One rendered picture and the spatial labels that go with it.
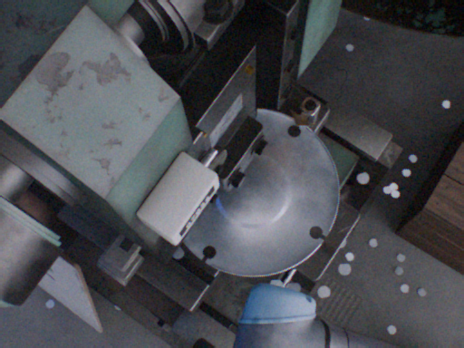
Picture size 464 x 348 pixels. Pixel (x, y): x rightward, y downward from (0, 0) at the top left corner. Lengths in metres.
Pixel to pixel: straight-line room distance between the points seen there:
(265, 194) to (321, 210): 0.10
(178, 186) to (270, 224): 0.56
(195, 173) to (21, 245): 0.16
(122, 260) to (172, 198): 0.60
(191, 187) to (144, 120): 0.11
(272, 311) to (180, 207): 0.19
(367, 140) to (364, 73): 0.77
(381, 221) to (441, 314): 0.30
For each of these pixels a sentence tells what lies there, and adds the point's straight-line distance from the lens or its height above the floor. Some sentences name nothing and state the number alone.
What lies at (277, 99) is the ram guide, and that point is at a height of 1.03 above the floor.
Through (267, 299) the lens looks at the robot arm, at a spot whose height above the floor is 1.18.
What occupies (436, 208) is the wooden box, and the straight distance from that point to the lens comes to 1.66.
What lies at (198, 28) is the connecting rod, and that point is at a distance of 0.62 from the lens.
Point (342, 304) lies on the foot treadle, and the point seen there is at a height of 0.16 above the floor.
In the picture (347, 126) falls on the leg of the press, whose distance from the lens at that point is 1.36.
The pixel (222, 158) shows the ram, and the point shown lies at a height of 1.00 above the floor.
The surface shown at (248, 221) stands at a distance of 1.15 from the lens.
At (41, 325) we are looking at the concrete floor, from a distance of 2.00.
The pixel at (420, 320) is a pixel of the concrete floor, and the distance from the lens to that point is 1.97.
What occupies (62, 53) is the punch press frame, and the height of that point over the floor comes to 1.49.
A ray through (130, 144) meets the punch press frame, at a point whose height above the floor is 1.44.
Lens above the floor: 1.92
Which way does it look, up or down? 75 degrees down
